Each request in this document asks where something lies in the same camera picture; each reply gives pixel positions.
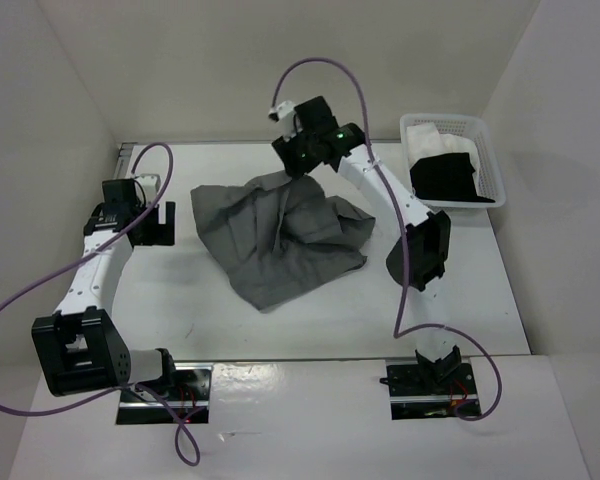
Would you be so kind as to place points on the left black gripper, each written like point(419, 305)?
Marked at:
point(161, 234)

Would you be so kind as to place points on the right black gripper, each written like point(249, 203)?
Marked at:
point(284, 148)

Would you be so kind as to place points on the grey skirt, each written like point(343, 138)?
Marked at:
point(277, 238)

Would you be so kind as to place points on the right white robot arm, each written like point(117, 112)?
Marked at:
point(417, 259)

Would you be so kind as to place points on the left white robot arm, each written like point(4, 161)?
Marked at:
point(78, 346)

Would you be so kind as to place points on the white skirt in basket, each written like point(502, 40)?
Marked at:
point(425, 140)

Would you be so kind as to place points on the black folded skirt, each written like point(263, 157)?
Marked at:
point(446, 177)

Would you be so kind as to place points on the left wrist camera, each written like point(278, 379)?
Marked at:
point(147, 187)

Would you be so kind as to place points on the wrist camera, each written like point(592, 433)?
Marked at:
point(147, 187)
point(283, 115)

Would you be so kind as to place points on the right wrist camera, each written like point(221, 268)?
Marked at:
point(283, 115)

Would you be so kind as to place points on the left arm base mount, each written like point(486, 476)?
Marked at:
point(188, 396)

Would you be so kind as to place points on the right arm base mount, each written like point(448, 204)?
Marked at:
point(410, 397)

